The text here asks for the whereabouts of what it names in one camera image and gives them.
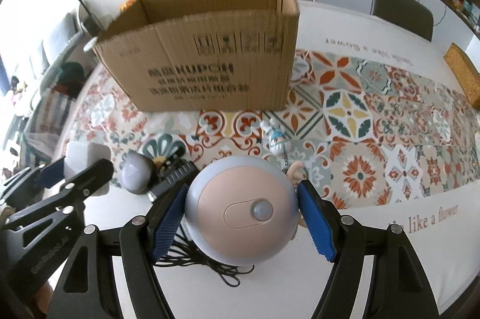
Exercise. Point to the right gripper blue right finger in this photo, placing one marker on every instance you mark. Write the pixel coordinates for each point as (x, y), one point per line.
(319, 219)

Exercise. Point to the grey oval mouse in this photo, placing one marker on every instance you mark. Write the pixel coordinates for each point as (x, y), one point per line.
(136, 173)

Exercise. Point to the upright vacuum cleaner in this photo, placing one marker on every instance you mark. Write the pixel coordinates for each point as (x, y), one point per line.
(88, 21)

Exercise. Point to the brown cardboard box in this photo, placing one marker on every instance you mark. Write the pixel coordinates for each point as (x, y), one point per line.
(192, 55)

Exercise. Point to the grey sofa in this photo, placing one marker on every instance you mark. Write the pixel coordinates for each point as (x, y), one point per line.
(29, 58)

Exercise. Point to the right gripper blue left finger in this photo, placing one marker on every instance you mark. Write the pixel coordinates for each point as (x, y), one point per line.
(170, 220)

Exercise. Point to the small blue-haired figurine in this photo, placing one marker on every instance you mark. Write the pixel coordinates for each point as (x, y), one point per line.
(279, 143)

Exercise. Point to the black power adapter with cable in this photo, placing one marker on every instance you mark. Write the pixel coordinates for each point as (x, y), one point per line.
(185, 253)

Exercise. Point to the round pink night light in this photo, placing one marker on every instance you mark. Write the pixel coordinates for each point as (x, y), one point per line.
(241, 210)

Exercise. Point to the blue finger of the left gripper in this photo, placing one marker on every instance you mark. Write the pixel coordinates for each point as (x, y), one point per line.
(90, 180)
(51, 174)

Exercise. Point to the patterned table runner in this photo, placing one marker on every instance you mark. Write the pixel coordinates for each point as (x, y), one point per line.
(367, 133)

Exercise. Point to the striped cushion chair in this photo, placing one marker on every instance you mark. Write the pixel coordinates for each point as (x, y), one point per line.
(42, 132)

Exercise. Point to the dark dining chair right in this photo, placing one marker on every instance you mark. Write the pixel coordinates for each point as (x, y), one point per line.
(407, 14)

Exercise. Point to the white battery charger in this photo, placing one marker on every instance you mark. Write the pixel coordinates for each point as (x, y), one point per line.
(80, 155)

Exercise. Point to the black ribbed charger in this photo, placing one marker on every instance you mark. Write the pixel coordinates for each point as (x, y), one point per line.
(174, 171)

